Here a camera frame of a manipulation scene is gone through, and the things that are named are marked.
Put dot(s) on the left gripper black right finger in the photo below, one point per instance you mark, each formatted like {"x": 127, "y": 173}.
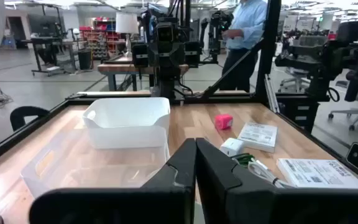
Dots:
{"x": 275, "y": 208}

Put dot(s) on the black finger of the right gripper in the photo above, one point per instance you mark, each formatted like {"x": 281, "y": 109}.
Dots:
{"x": 140, "y": 55}
{"x": 193, "y": 54}

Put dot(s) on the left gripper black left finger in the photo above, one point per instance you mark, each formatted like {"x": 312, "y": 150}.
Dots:
{"x": 120, "y": 208}

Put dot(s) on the white printed box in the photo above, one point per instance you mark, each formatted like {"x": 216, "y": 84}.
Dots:
{"x": 258, "y": 137}
{"x": 319, "y": 174}

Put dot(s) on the pink cube charger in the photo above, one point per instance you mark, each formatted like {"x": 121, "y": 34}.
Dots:
{"x": 223, "y": 122}

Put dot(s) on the white wall charger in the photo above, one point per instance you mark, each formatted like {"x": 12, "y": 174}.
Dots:
{"x": 231, "y": 147}

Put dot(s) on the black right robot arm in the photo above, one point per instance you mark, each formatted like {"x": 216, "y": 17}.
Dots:
{"x": 168, "y": 84}

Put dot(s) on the black neighbouring robot arm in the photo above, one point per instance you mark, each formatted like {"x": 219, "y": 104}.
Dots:
{"x": 216, "y": 28}

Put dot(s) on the red parts bin shelf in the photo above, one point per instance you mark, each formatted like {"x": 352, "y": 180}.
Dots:
{"x": 99, "y": 34}

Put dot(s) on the black trash bin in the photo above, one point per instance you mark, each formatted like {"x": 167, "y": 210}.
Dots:
{"x": 84, "y": 59}

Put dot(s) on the clear plastic bin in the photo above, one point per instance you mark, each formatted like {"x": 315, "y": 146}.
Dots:
{"x": 73, "y": 168}

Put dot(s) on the white plastic bin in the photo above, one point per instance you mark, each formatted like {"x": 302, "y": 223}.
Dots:
{"x": 126, "y": 137}

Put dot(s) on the wooden workbench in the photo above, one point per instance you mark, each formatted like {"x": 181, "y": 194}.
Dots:
{"x": 120, "y": 68}

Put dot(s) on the white shade table lamp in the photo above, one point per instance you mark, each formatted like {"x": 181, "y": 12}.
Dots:
{"x": 126, "y": 23}

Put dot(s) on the person's hand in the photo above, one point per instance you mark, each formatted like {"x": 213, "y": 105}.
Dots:
{"x": 232, "y": 33}

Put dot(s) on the person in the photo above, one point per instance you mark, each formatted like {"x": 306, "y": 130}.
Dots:
{"x": 247, "y": 28}

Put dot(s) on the black legged work desk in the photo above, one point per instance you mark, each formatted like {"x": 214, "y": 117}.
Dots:
{"x": 54, "y": 42}

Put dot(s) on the silver aluminium bar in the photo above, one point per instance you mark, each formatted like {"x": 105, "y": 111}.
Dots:
{"x": 271, "y": 93}

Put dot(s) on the black equipment box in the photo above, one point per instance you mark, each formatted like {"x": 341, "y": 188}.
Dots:
{"x": 297, "y": 112}

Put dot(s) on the white office chair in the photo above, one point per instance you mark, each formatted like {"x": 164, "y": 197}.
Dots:
{"x": 294, "y": 79}

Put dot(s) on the black neighbouring robot station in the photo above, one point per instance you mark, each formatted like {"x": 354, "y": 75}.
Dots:
{"x": 322, "y": 59}

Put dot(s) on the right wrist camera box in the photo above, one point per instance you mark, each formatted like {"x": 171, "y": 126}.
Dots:
{"x": 165, "y": 32}

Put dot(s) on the black aluminium table frame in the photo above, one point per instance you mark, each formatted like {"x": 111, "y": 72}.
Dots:
{"x": 267, "y": 46}

